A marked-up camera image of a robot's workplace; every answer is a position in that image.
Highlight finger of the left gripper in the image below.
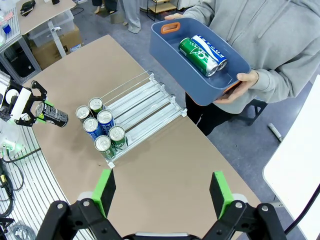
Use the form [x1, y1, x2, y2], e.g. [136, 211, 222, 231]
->
[14, 109, 48, 128]
[29, 79, 55, 108]

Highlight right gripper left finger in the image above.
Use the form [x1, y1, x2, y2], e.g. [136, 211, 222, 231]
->
[36, 169, 126, 240]

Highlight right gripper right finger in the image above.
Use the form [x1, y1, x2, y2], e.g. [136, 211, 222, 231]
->
[202, 171, 287, 240]

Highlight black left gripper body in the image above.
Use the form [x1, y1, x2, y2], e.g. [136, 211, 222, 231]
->
[0, 79, 34, 124]

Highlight blue storage bin orange handles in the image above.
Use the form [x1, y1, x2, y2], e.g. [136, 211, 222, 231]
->
[148, 17, 252, 107]

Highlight green Sprite can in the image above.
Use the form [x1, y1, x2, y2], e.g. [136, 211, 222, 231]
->
[178, 37, 219, 78]
[94, 134, 117, 161]
[108, 125, 129, 151]

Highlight blue Pocari Sweat can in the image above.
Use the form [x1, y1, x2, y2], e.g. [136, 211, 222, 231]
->
[82, 116, 106, 142]
[191, 34, 229, 72]
[96, 109, 116, 130]

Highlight grey-sleeved left forearm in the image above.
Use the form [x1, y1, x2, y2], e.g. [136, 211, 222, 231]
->
[249, 46, 320, 105]

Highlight grey-sleeved right forearm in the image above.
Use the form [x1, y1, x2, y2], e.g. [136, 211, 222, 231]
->
[183, 0, 226, 26]

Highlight person's left hand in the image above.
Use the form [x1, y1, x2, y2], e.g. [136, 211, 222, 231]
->
[214, 69, 260, 105]

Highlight person's right hand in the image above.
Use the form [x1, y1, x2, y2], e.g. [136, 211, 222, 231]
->
[164, 12, 185, 21]

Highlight grey metal cart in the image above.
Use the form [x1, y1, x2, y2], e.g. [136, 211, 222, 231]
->
[0, 6, 42, 81]

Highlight large cardboard box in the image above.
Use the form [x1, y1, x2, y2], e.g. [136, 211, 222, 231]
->
[30, 24, 84, 71]

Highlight clear plastic storage box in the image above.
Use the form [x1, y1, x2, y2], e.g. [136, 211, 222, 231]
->
[27, 9, 76, 48]

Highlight brown table white leg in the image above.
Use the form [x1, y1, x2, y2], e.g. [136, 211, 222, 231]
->
[15, 0, 77, 58]

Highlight white side table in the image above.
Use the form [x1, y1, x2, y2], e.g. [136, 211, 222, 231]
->
[262, 74, 320, 240]

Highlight black stool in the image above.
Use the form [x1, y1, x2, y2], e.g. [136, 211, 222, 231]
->
[233, 98, 269, 126]

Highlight black pouch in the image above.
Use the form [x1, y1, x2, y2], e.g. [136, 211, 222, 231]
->
[19, 0, 37, 17]

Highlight bystander in grey trousers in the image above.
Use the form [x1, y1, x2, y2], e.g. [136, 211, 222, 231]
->
[118, 0, 142, 34]

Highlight person in grey hoodie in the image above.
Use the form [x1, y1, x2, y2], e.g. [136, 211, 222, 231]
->
[164, 0, 320, 137]

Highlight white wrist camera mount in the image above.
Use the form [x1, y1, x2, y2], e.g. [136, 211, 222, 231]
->
[11, 87, 33, 121]

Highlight slotted aluminium base plate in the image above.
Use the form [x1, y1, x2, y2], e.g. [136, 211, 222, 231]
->
[0, 119, 95, 240]

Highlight black cable bundle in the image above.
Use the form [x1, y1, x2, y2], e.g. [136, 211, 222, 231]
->
[0, 147, 43, 221]

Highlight white wire can dispenser rack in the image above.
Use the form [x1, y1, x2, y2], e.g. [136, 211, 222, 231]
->
[99, 70, 188, 169]

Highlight black wire shelf wooden boards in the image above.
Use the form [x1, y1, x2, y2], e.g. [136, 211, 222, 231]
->
[146, 0, 180, 22]

